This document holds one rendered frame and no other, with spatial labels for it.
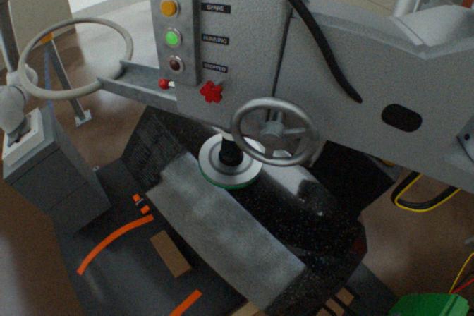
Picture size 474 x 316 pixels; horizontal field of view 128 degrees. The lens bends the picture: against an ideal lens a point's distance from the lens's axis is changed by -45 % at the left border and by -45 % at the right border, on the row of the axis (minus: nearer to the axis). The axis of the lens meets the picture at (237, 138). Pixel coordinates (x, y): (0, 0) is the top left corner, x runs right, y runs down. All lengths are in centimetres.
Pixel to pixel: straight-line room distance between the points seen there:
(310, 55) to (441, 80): 22
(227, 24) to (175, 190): 66
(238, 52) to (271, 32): 6
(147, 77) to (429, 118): 75
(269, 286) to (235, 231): 22
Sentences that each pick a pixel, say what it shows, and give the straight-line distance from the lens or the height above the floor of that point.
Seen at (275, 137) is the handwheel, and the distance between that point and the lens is 33.
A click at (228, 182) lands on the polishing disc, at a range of 65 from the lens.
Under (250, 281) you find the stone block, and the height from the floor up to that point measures 69.
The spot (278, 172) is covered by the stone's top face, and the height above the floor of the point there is 83.
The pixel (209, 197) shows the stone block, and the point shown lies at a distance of 74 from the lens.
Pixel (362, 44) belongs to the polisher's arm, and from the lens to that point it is 31.
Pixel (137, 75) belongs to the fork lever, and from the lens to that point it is 76.
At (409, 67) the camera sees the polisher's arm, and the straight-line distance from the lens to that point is 34.
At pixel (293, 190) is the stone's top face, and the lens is 74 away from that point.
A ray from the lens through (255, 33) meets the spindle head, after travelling 31.
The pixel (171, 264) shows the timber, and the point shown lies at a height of 14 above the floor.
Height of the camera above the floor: 145
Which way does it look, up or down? 49 degrees down
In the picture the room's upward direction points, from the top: 5 degrees clockwise
